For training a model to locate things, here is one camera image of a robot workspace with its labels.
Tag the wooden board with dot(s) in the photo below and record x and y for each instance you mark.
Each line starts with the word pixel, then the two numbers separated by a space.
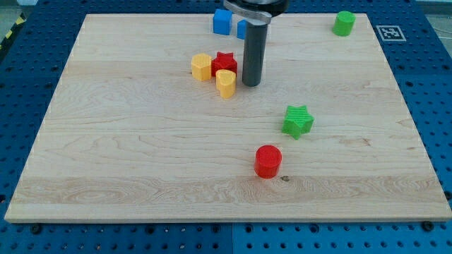
pixel 131 137

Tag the green cylinder block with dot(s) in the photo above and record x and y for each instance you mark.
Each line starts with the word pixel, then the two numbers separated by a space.
pixel 344 23

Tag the yellow heart block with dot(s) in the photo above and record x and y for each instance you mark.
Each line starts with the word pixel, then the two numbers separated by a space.
pixel 226 81

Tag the red cylinder block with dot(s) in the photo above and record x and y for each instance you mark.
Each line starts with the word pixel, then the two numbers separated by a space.
pixel 268 159

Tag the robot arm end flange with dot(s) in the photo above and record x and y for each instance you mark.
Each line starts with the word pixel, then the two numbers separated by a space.
pixel 258 12

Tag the yellow hexagon block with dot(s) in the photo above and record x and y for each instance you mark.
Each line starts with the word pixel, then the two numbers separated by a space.
pixel 201 66

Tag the red star block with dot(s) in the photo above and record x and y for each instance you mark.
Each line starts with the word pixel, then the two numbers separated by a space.
pixel 223 61

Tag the green star block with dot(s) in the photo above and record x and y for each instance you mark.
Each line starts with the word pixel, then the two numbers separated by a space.
pixel 297 122

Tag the fiducial marker tag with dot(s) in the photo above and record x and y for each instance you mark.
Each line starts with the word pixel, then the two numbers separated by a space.
pixel 390 33

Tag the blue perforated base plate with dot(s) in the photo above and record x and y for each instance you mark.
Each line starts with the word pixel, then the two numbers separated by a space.
pixel 29 75

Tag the blue cube block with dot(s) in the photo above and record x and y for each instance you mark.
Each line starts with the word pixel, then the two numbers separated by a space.
pixel 222 22

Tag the blue block behind rod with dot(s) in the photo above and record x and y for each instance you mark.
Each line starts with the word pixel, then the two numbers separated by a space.
pixel 241 29

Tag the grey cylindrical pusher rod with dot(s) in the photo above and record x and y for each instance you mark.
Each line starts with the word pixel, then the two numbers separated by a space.
pixel 254 52

